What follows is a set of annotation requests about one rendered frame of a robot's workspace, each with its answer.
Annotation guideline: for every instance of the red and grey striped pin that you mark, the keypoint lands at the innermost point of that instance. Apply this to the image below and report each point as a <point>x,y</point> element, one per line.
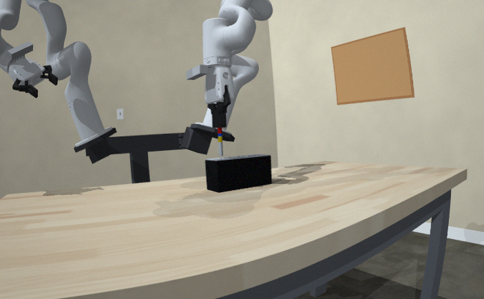
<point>220,141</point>

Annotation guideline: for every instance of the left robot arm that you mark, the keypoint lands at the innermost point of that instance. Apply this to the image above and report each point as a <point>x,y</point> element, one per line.
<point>228,35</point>

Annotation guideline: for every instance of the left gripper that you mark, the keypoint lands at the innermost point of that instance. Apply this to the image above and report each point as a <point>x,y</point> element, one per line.
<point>218,82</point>

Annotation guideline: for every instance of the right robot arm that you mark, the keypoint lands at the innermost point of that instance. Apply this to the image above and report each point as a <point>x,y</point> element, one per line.
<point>73,61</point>

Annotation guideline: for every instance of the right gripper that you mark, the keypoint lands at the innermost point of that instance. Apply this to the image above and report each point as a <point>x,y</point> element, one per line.
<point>27,73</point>

